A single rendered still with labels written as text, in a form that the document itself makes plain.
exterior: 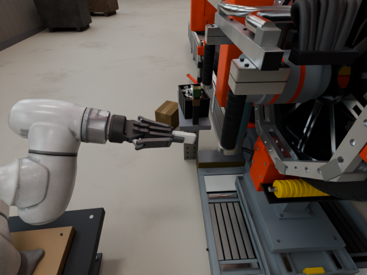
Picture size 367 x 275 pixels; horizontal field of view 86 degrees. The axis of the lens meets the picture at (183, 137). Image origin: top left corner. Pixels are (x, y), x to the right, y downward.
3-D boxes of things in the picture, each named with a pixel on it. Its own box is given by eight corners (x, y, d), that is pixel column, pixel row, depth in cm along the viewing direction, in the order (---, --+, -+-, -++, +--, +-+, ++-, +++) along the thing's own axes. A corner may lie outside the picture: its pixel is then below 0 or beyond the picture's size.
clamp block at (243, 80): (283, 94, 36) (293, 65, 32) (233, 96, 35) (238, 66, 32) (272, 83, 40) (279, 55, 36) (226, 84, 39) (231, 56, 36)
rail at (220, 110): (235, 143, 137) (240, 117, 123) (221, 144, 136) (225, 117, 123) (197, 46, 328) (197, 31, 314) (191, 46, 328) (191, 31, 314)
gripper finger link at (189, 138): (172, 131, 56) (173, 133, 55) (196, 135, 58) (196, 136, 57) (170, 139, 57) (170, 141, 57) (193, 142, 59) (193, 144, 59)
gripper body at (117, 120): (107, 125, 47) (147, 131, 49) (112, 107, 53) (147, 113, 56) (106, 149, 51) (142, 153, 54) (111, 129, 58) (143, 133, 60)
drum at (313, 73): (319, 112, 54) (345, 59, 45) (241, 114, 53) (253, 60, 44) (294, 89, 65) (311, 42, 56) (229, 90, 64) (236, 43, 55)
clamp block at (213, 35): (235, 45, 62) (238, 25, 59) (206, 45, 62) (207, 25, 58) (231, 40, 66) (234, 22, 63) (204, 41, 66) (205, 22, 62)
